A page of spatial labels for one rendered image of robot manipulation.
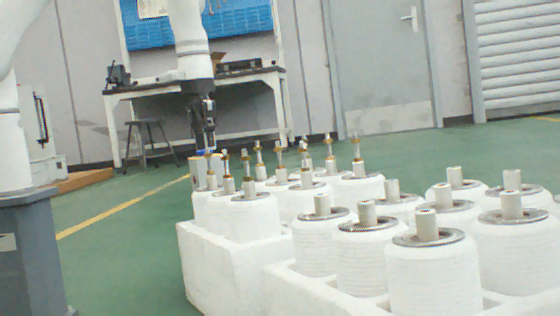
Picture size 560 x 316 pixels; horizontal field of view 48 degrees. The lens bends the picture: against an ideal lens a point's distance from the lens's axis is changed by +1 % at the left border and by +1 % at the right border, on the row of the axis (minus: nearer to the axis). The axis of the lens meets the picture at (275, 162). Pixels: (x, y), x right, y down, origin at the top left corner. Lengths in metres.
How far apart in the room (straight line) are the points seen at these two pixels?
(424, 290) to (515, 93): 5.65
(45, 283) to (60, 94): 5.53
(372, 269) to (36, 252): 0.84
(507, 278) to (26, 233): 0.98
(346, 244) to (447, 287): 0.15
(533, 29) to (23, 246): 5.49
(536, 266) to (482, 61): 5.52
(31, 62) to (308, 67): 2.87
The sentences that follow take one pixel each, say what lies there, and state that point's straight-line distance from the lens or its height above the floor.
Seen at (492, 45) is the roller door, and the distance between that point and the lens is 6.26.
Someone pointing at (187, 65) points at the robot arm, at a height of 0.52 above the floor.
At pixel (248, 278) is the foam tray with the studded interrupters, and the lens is 1.10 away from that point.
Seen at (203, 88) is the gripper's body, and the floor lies 0.47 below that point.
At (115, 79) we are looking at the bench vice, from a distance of 5.70.
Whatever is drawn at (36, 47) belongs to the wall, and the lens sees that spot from 7.01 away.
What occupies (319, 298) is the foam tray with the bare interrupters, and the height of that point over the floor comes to 0.17.
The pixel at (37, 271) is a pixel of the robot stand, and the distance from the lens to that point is 1.42.
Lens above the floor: 0.41
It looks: 5 degrees down
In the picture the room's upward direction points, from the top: 8 degrees counter-clockwise
